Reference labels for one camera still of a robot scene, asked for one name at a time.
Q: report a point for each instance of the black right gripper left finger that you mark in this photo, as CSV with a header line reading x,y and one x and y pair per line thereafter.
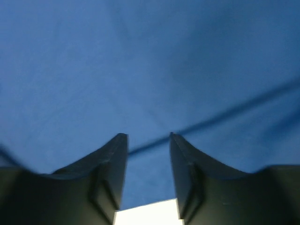
x,y
86,192

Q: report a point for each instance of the blue surgical drape cloth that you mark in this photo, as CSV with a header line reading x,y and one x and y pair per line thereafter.
x,y
225,74

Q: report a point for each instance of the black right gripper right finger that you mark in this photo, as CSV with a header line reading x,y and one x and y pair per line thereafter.
x,y
209,192

